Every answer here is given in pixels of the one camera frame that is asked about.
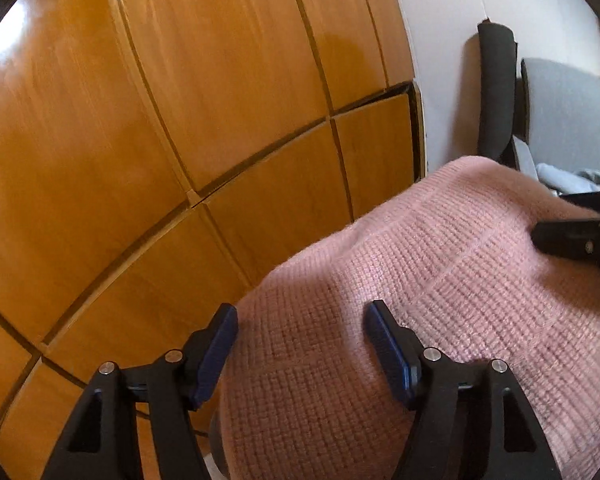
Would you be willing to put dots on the light blue grey hoodie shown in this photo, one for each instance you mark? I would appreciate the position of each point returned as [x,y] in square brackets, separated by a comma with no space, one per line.
[563,182]

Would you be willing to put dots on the black rolled mat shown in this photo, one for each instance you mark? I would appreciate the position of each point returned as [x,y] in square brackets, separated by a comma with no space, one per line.
[498,62]

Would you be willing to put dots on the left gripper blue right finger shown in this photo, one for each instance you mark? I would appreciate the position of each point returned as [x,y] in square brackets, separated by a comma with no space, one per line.
[398,351]

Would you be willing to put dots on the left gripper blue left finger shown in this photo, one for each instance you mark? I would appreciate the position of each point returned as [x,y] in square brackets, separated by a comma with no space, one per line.
[206,352]

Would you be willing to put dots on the grey yellow blue chair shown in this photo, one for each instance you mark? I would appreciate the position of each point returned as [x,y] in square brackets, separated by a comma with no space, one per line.
[561,118]

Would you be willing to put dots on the pink knit sweater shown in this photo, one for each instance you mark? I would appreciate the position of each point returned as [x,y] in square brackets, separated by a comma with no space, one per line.
[303,395]

